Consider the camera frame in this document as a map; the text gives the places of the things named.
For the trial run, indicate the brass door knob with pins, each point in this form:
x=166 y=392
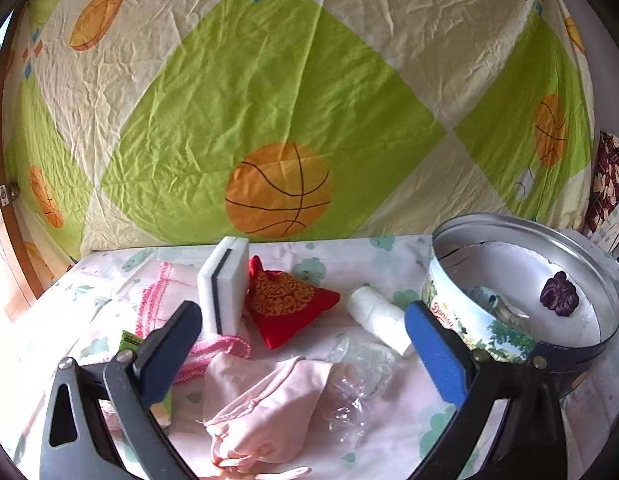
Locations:
x=8 y=193

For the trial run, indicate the clear plastic wrapper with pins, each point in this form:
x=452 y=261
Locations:
x=360 y=374

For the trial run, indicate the white black sponge block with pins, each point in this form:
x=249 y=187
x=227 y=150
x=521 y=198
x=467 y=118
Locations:
x=222 y=284

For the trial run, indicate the basketball pattern hanging sheet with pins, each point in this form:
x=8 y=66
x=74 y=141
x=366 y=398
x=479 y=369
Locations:
x=131 y=123

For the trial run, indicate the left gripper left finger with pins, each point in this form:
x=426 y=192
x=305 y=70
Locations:
x=77 y=443

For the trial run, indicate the red embroidered pouch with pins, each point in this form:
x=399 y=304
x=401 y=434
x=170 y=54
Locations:
x=281 y=305

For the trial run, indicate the pink edged white towel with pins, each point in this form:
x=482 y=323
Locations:
x=177 y=283

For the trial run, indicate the round cookie tin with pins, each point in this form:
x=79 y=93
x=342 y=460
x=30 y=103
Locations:
x=485 y=276

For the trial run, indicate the floral red hanging cloth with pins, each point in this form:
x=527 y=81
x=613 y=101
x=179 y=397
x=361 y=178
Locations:
x=604 y=191

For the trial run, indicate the white bandage roll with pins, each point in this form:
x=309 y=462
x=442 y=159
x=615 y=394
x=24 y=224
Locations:
x=380 y=318

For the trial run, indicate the wooden door frame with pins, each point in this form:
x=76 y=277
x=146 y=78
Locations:
x=17 y=256

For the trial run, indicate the plaid hanging cloth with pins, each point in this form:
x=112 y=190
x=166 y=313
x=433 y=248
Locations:
x=606 y=237

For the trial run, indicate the green tissue pack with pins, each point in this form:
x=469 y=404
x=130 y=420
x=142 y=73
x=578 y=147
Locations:
x=153 y=389

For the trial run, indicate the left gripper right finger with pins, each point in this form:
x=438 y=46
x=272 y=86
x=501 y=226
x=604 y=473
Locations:
x=530 y=441

